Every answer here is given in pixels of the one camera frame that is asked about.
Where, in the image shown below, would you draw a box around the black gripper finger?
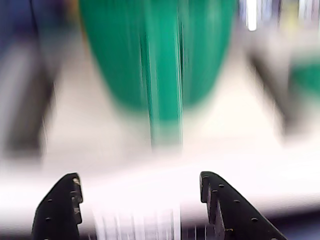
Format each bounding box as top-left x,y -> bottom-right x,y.
199,170 -> 288,240
31,172 -> 84,240

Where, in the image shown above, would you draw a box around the green ribbed cup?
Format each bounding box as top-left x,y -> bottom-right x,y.
78,0 -> 238,152

